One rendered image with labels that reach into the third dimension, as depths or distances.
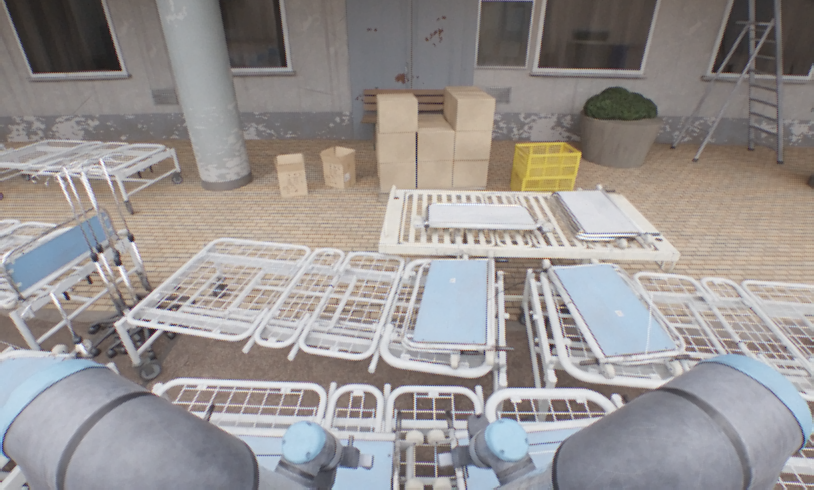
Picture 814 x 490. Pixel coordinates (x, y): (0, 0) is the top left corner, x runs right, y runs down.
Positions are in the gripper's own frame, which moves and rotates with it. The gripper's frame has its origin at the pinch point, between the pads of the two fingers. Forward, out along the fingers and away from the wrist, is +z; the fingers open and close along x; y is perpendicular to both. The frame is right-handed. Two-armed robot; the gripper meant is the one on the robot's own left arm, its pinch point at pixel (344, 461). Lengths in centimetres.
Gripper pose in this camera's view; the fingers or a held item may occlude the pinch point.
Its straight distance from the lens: 131.5
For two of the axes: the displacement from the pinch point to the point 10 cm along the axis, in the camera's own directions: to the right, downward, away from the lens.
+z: 1.7, 6.0, 7.8
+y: 1.0, -8.0, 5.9
